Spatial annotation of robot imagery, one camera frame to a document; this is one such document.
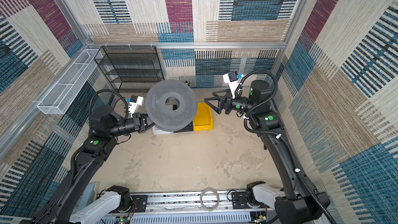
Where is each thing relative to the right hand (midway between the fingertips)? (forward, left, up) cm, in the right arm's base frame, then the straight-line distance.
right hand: (210, 99), depth 62 cm
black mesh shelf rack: (+49, +51, -21) cm, 74 cm away
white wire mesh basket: (+10, +68, -5) cm, 69 cm away
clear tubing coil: (-26, -2, -38) cm, 46 cm away
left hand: (-6, +19, -3) cm, 20 cm away
